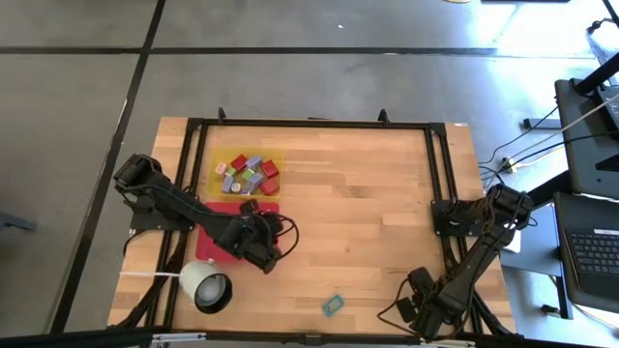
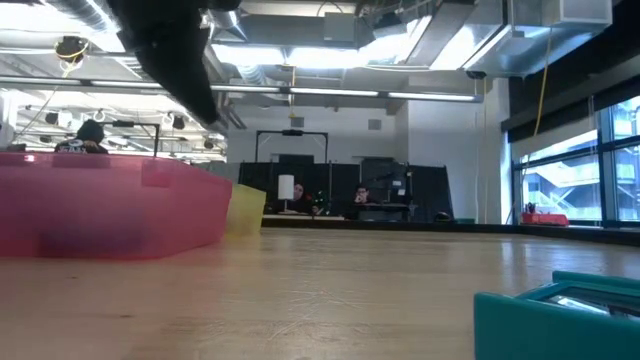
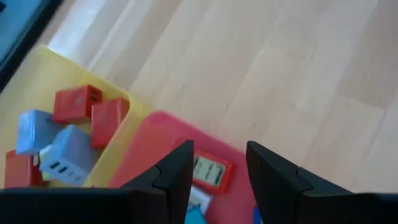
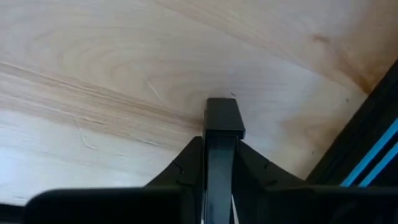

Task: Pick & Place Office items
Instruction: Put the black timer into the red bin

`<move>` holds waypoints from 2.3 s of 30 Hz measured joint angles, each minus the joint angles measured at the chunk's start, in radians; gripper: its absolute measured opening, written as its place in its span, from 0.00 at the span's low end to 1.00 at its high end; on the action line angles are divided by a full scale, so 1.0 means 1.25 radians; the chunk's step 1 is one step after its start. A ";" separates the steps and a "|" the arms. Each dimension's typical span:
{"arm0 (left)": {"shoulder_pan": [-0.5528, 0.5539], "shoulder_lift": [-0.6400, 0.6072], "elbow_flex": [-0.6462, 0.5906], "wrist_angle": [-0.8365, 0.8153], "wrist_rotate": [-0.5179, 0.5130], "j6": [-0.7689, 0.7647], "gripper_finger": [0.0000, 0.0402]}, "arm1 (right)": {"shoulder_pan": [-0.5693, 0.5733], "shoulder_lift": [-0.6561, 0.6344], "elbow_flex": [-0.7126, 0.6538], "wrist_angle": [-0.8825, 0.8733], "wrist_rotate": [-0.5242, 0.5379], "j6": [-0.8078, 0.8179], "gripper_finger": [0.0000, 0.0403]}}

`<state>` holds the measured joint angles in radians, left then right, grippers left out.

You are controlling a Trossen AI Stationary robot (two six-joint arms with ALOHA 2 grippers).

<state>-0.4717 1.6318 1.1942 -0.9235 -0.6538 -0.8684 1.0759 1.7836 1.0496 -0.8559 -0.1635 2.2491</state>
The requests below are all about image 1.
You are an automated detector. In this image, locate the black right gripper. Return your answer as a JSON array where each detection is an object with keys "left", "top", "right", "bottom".
[{"left": 395, "top": 296, "right": 444, "bottom": 340}]

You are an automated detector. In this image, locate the dark grey desk base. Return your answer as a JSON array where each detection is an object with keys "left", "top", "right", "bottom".
[{"left": 497, "top": 168, "right": 576, "bottom": 321}]

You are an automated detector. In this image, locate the white paper sheet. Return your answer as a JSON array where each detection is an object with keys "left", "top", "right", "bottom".
[{"left": 502, "top": 226, "right": 523, "bottom": 254}]

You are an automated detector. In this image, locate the grey floor object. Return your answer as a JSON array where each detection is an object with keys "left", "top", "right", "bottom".
[{"left": 0, "top": 210, "right": 38, "bottom": 232}]

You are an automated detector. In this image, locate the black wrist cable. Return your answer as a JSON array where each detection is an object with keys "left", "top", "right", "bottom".
[
  {"left": 376, "top": 277, "right": 412, "bottom": 335},
  {"left": 278, "top": 215, "right": 301, "bottom": 258}
]

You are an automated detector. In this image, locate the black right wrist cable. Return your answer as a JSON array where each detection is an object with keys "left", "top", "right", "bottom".
[{"left": 376, "top": 277, "right": 412, "bottom": 335}]

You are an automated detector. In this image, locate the red translucent bin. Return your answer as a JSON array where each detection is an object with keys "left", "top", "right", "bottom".
[{"left": 194, "top": 201, "right": 281, "bottom": 265}]

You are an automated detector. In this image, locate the dark laptop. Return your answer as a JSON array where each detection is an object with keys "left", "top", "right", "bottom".
[{"left": 552, "top": 191, "right": 619, "bottom": 315}]

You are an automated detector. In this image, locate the black aluminium table frame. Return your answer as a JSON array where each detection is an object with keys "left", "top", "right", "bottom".
[{"left": 106, "top": 106, "right": 517, "bottom": 339}]

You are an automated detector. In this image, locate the yellow translucent bin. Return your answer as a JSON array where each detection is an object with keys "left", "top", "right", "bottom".
[{"left": 205, "top": 146, "right": 285, "bottom": 203}]

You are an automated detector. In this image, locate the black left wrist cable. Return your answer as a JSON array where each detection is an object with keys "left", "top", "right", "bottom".
[{"left": 278, "top": 215, "right": 301, "bottom": 258}]

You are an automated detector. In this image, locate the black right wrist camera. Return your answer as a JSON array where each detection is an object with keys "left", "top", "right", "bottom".
[{"left": 407, "top": 266, "right": 435, "bottom": 292}]

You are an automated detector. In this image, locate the black rig crossbar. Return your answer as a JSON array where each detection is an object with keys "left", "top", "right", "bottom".
[{"left": 0, "top": 324, "right": 619, "bottom": 348}]

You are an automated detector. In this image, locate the black desk device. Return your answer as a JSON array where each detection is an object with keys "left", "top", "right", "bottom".
[{"left": 594, "top": 86, "right": 619, "bottom": 137}]

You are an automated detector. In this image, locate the black diagonal desk bar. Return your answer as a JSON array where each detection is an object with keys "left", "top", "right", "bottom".
[{"left": 573, "top": 52, "right": 619, "bottom": 96}]

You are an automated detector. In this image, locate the black floor cable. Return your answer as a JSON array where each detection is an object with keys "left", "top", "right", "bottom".
[{"left": 478, "top": 103, "right": 619, "bottom": 190}]

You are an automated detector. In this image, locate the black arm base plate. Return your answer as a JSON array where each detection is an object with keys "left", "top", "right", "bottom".
[
  {"left": 123, "top": 192, "right": 200, "bottom": 233},
  {"left": 430, "top": 199, "right": 485, "bottom": 238}
]

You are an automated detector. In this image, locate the white spotlight lamp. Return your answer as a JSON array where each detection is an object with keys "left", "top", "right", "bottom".
[{"left": 178, "top": 258, "right": 234, "bottom": 315}]

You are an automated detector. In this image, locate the white floor cable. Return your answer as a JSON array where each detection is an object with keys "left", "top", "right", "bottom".
[{"left": 519, "top": 91, "right": 619, "bottom": 157}]

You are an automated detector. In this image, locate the grey standing desk top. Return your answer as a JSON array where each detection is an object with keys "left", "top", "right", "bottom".
[{"left": 554, "top": 76, "right": 619, "bottom": 199}]

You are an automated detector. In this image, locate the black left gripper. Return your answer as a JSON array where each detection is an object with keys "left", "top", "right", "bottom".
[{"left": 251, "top": 212, "right": 287, "bottom": 276}]

